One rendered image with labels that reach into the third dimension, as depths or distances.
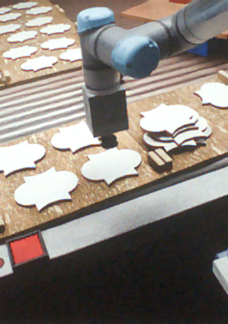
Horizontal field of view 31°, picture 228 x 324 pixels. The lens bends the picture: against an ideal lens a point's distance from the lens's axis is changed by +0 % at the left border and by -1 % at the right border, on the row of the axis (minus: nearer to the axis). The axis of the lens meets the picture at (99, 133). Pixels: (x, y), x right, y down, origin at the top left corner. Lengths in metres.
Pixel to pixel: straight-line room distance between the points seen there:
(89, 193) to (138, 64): 0.36
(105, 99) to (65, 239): 0.31
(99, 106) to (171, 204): 0.27
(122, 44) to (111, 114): 0.21
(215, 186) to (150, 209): 0.17
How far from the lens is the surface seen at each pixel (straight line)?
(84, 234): 0.89
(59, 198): 0.93
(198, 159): 1.03
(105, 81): 0.84
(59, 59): 1.64
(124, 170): 0.98
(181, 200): 0.94
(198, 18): 0.73
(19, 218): 0.92
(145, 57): 0.72
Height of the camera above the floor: 1.56
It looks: 33 degrees down
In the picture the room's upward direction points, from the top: 7 degrees counter-clockwise
